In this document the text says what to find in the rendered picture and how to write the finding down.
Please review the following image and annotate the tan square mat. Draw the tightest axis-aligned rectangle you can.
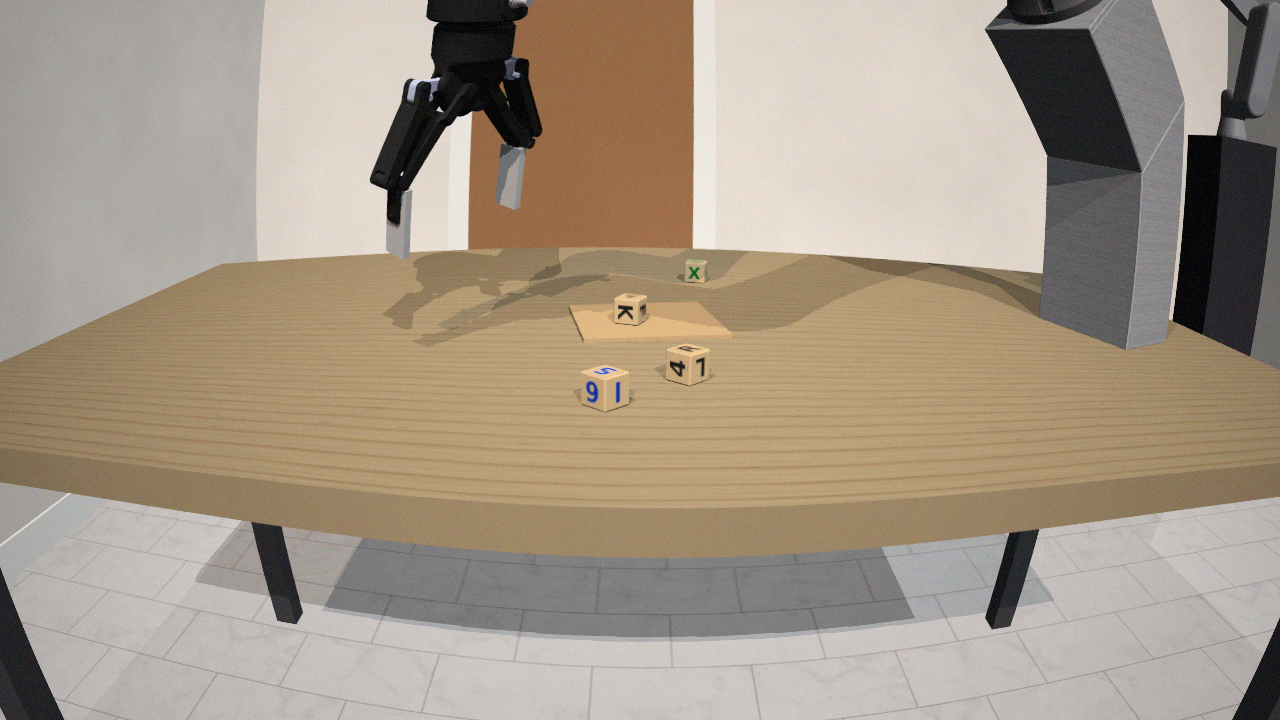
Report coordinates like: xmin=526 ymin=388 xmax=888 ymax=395
xmin=570 ymin=302 xmax=733 ymax=343

